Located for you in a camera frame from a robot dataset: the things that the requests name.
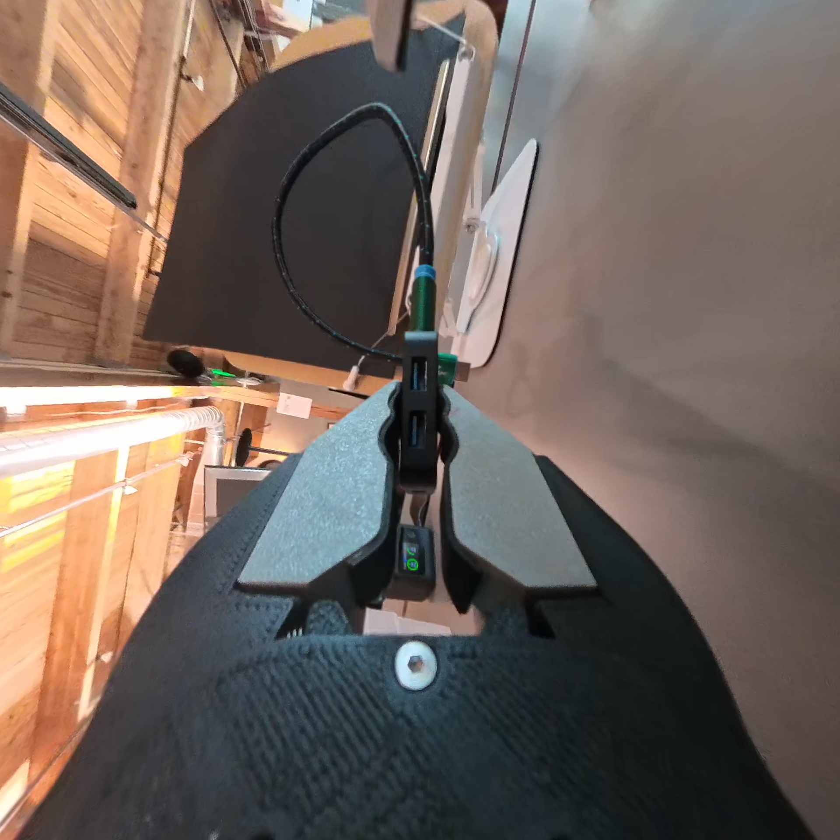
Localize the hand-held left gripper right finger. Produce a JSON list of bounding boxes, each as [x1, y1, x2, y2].
[[437, 382, 599, 617]]

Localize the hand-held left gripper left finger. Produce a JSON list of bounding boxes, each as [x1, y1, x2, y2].
[[236, 382, 404, 634]]

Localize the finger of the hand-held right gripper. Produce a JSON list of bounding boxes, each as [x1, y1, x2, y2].
[[366, 0, 412, 73]]

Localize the dark grey hub adapter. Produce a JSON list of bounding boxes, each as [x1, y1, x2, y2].
[[398, 331, 439, 497]]

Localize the black braided HDMI cable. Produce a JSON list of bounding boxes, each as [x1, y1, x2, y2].
[[271, 101, 472, 388]]

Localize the small black power station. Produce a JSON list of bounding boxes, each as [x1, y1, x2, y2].
[[394, 523, 436, 602]]

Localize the black display board on stand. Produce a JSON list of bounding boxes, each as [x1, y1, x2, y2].
[[141, 0, 540, 396]]

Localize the silver ventilation duct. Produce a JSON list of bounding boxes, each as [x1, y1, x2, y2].
[[0, 405, 226, 478]]

